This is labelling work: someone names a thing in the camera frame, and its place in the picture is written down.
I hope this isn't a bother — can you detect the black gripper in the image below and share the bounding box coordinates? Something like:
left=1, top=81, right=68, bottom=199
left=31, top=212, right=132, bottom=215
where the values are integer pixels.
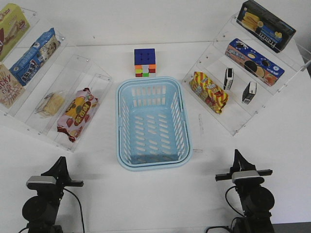
left=40, top=156, right=84, bottom=194
left=215, top=149, right=273, bottom=187

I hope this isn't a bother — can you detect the bread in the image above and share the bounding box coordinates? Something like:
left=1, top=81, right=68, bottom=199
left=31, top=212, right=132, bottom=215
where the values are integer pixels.
left=35, top=91, right=65, bottom=117

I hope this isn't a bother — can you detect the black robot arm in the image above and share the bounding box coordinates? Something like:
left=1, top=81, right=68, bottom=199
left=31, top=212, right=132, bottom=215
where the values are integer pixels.
left=215, top=149, right=275, bottom=233
left=22, top=156, right=84, bottom=233

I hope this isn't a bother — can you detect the black white tissue pack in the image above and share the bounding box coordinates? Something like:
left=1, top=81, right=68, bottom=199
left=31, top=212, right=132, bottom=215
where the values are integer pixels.
left=242, top=82, right=257, bottom=104
left=224, top=67, right=234, bottom=90

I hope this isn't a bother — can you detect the light blue plastic basket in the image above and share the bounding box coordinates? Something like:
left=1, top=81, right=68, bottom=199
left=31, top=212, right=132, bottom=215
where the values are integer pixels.
left=116, top=77, right=192, bottom=171

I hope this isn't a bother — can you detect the pink strawberry snack pack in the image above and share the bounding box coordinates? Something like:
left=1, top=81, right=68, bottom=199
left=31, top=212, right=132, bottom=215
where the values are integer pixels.
left=57, top=87, right=99, bottom=142

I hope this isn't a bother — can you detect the red yellow striped snack pack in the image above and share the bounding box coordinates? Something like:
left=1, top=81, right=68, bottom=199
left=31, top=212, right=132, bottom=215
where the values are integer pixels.
left=190, top=71, right=229, bottom=114

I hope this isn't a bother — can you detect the clear acrylic left shelf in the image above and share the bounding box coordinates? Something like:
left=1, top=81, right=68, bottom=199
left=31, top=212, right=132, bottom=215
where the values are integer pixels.
left=0, top=7, right=113, bottom=151

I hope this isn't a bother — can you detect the clear acrylic shelf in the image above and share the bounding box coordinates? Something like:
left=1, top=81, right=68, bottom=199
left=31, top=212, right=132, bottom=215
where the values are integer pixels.
left=182, top=14, right=311, bottom=135
left=0, top=7, right=113, bottom=151

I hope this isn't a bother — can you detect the beige Pocky box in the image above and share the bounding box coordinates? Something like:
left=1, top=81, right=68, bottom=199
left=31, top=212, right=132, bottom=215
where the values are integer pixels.
left=0, top=63, right=25, bottom=108

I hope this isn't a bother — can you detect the blue orange sandwich cookie box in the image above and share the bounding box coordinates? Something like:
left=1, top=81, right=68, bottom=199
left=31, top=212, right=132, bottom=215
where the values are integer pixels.
left=225, top=38, right=285, bottom=86

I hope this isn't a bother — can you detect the clear acrylic right shelf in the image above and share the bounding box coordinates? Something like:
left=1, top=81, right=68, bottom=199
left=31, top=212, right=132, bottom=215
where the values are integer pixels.
left=182, top=14, right=311, bottom=135

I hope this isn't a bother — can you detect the blue cookie bag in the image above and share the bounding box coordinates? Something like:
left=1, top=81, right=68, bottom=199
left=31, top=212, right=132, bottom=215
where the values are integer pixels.
left=9, top=28, right=61, bottom=86

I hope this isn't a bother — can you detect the black Franzzi biscuit box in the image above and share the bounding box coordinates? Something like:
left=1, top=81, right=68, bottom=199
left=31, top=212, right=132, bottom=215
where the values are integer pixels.
left=237, top=0, right=296, bottom=53

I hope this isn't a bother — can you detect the multicolour puzzle cube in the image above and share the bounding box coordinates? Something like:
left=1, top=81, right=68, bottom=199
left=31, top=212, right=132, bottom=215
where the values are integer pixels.
left=134, top=48, right=156, bottom=77

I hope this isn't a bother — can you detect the yellow green snack box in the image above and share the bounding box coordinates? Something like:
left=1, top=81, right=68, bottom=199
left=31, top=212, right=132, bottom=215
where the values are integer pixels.
left=0, top=3, right=30, bottom=62

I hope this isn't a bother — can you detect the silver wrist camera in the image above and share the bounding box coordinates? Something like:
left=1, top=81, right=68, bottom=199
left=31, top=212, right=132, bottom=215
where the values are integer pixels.
left=26, top=176, right=56, bottom=191
left=232, top=170, right=264, bottom=184

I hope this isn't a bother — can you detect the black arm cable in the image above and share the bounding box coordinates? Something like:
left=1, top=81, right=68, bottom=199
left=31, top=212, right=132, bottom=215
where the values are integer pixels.
left=63, top=188, right=86, bottom=233
left=205, top=186, right=245, bottom=233

